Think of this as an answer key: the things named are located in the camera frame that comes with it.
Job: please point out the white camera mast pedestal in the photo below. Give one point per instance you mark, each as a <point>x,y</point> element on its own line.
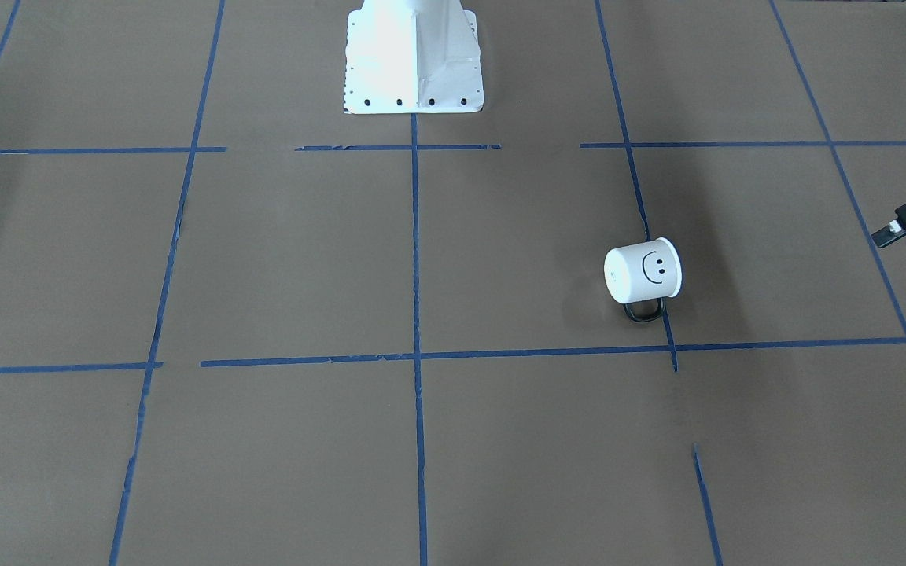
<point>412,57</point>

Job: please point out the white smiley face mug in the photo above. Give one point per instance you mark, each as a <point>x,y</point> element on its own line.
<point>648,271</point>

